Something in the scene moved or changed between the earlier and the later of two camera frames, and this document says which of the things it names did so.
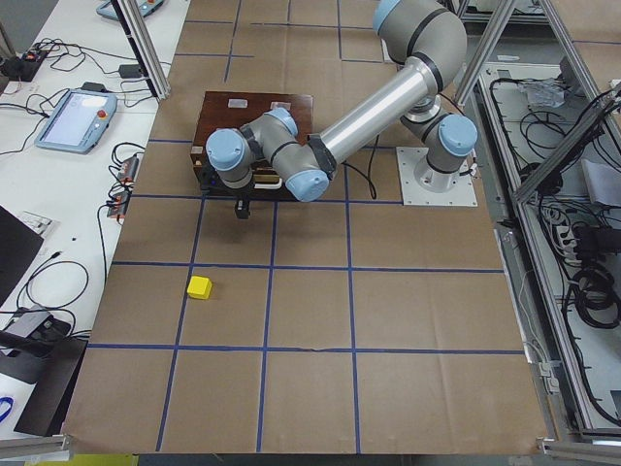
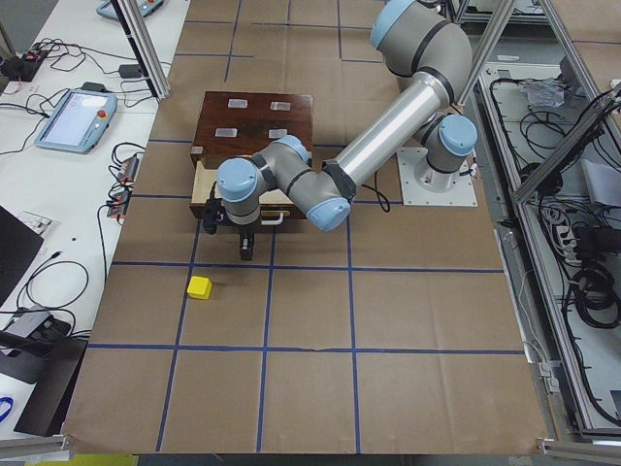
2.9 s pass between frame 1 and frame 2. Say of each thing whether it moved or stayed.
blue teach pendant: stayed
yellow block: stayed
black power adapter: stayed
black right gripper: moved
